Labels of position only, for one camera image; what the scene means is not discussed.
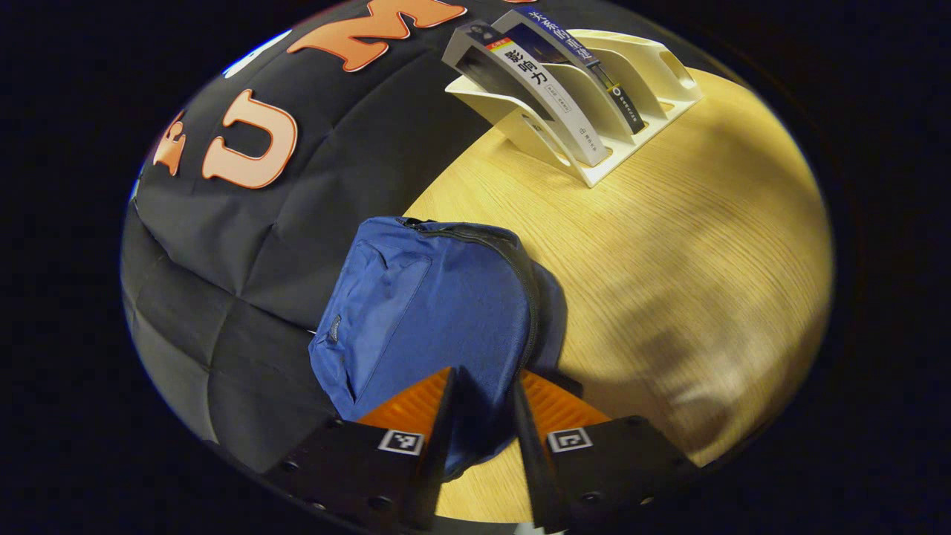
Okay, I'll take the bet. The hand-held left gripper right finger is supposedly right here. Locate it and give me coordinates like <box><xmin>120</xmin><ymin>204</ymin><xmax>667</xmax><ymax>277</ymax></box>
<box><xmin>511</xmin><ymin>370</ymin><xmax>701</xmax><ymax>534</ymax></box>

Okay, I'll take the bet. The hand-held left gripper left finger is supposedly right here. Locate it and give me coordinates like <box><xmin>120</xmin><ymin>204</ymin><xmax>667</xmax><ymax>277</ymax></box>
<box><xmin>262</xmin><ymin>366</ymin><xmax>461</xmax><ymax>533</ymax></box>

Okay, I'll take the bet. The blue schoolbag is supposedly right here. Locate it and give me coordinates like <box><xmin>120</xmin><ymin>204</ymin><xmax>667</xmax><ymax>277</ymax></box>
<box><xmin>308</xmin><ymin>215</ymin><xmax>584</xmax><ymax>480</ymax></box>

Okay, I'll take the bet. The white spine book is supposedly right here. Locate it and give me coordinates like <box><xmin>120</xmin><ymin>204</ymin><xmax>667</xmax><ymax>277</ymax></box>
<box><xmin>442</xmin><ymin>21</ymin><xmax>610</xmax><ymax>168</ymax></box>

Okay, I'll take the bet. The white bookshelf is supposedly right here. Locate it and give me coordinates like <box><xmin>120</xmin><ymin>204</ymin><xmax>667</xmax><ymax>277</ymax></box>
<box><xmin>442</xmin><ymin>21</ymin><xmax>703</xmax><ymax>189</ymax></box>

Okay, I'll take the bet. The blue spine book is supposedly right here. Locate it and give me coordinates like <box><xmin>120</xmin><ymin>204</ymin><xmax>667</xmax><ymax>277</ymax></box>
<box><xmin>494</xmin><ymin>7</ymin><xmax>647</xmax><ymax>136</ymax></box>

